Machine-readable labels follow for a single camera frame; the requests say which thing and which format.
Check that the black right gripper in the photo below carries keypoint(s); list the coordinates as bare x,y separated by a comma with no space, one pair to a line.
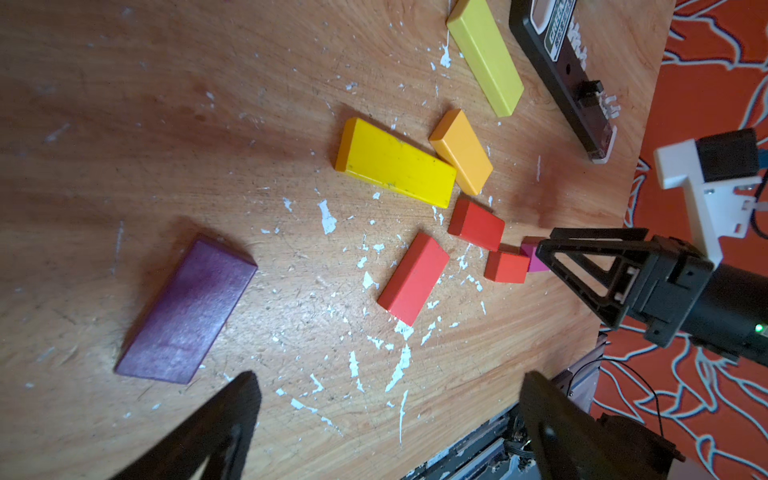
617,274

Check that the orange block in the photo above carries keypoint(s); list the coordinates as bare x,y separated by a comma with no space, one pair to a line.
455,141

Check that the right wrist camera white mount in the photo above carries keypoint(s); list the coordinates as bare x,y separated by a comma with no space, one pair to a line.
719,177

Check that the small red block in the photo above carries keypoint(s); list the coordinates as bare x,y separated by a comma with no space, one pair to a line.
476,225

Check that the bright yellow block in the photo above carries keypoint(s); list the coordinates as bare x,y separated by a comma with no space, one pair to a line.
374,156

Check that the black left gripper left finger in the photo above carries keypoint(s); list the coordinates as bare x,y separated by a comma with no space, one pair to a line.
215,439

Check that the small magenta block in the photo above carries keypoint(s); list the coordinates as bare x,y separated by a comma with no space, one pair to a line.
528,248

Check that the lime yellow long block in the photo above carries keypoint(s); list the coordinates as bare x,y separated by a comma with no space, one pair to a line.
474,29

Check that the dark purple block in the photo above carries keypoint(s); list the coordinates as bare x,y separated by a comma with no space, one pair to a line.
180,327

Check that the long red block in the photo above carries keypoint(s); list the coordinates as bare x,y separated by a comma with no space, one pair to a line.
414,279

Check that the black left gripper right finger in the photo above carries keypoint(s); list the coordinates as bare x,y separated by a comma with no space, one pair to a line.
568,443

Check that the red cube block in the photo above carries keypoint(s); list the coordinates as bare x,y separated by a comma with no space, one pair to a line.
505,267

